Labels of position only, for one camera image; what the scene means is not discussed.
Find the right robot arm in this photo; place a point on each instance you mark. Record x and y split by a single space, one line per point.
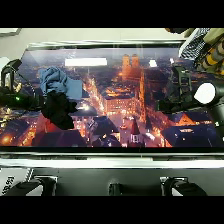
213 100

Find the blue garment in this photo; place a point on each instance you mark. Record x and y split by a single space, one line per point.
53 80

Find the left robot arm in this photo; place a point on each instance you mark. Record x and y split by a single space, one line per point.
13 100

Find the silver frame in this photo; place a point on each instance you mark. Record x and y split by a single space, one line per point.
100 163

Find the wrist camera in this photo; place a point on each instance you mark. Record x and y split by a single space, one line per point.
182 80
10 65

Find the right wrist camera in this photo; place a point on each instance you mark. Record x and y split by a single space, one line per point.
182 80

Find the olive garment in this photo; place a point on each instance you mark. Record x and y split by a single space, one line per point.
215 34

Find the yellow striped garment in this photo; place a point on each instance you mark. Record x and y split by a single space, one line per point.
213 58

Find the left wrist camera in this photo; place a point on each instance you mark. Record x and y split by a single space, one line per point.
10 65

